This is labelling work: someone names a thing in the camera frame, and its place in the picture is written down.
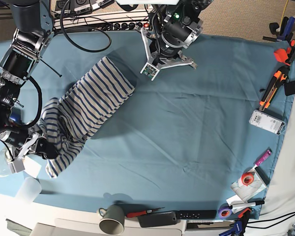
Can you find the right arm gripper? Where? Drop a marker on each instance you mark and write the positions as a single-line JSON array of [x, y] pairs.
[[20, 143]]

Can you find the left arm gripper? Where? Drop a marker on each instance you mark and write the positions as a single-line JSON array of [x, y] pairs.
[[155, 63]]

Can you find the blue white striped T-shirt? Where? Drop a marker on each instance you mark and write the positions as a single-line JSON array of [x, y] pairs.
[[68, 122]]

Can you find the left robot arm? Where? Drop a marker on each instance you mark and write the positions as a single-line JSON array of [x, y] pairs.
[[173, 28]]

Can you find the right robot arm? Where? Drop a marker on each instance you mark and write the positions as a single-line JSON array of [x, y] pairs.
[[32, 36]]

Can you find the white paper card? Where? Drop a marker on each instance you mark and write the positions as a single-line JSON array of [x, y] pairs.
[[32, 168]]

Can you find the clear plastic bottle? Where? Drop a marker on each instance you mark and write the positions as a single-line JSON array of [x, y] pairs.
[[5, 163]]

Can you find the black power strip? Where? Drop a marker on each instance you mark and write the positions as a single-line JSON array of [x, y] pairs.
[[122, 26]]

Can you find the translucent plastic cup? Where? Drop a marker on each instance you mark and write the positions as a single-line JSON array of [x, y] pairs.
[[29, 190]]

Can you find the teal table cloth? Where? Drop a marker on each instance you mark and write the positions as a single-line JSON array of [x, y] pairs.
[[178, 142]]

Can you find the white labelled box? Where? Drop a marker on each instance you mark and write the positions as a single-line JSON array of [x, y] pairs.
[[266, 122]]

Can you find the orange utility knife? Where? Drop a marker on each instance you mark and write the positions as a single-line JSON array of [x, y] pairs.
[[277, 80]]

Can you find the grey ceramic mug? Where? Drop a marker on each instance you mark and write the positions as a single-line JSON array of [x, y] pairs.
[[112, 220]]

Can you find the orange black clamp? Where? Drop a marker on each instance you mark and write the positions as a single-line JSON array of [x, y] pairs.
[[286, 56]]

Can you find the purple pen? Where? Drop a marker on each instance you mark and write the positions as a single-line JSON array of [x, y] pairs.
[[263, 157]]

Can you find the orange tape roll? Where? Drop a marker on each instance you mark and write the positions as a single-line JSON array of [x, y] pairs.
[[247, 178]]

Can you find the printed paper sheet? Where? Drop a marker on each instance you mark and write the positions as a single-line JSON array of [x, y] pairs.
[[245, 193]]

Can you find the black remote control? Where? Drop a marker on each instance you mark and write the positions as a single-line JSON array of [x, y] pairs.
[[196, 214]]

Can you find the black smartphone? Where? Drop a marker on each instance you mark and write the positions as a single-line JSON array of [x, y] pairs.
[[158, 219]]

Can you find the purple tape roll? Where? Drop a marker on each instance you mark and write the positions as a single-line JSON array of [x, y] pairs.
[[225, 212]]

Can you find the blue bar clamp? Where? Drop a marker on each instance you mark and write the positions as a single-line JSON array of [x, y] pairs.
[[239, 225]]

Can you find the black cable tie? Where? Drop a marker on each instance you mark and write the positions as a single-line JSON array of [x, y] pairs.
[[51, 68]]

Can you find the red handled screwdriver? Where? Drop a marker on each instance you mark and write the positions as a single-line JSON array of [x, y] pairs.
[[141, 213]]

